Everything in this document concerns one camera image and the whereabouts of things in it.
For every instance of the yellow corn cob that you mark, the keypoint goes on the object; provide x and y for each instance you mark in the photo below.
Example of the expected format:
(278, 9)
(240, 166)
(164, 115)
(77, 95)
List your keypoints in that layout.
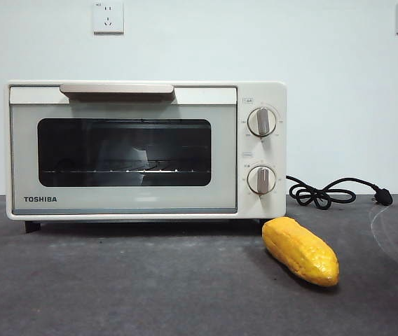
(300, 252)

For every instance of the cream temperature knob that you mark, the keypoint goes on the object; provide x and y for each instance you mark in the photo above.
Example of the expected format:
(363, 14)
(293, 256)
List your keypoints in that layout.
(262, 122)

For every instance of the cream timer knob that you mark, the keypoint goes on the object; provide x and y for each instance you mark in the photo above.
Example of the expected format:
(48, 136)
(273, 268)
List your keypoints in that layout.
(261, 180)

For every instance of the oven door with glass window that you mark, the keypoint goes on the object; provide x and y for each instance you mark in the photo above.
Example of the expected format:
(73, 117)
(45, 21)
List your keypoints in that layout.
(122, 199)

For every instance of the cream Toshiba toaster oven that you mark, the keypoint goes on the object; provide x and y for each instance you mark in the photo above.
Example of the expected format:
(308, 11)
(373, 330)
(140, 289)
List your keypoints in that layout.
(262, 94)

